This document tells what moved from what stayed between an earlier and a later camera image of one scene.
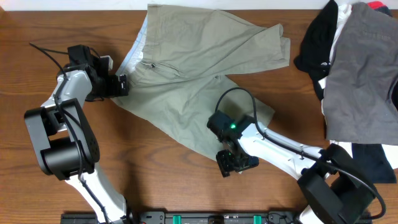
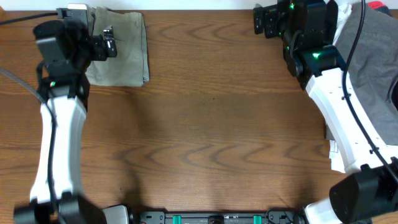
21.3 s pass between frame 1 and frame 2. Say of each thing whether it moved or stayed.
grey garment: stayed
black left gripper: moved
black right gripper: moved
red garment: stayed
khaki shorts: moved
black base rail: stayed
